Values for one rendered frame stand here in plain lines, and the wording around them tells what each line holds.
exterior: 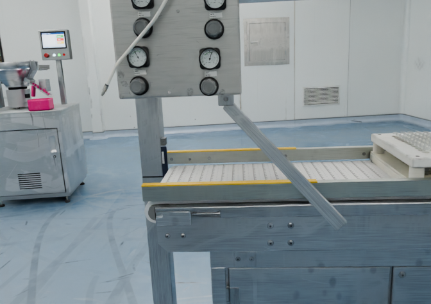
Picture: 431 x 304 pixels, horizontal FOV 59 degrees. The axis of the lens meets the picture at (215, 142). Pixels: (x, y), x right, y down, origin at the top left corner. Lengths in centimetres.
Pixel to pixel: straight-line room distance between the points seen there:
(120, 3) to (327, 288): 71
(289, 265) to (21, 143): 270
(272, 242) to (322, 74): 547
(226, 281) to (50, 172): 253
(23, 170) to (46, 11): 327
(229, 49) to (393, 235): 48
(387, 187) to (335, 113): 555
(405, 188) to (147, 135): 63
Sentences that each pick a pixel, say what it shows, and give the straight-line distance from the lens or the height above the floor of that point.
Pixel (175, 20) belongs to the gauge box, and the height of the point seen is 116.
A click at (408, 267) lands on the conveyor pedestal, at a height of 64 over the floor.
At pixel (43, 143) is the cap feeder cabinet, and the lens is 323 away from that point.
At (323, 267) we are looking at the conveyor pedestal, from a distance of 89.
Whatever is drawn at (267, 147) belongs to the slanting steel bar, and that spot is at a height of 93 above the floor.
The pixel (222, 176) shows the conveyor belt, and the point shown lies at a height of 82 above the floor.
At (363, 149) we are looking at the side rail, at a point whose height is 84.
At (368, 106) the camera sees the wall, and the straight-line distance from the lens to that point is 652.
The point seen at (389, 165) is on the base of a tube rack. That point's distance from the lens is 93.
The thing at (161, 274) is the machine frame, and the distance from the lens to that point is 118.
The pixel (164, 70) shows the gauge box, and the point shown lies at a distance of 68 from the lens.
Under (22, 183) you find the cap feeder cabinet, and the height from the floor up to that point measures 20.
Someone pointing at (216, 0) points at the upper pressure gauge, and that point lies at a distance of 66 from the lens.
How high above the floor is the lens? 109
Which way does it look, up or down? 12 degrees down
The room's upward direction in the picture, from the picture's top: 3 degrees counter-clockwise
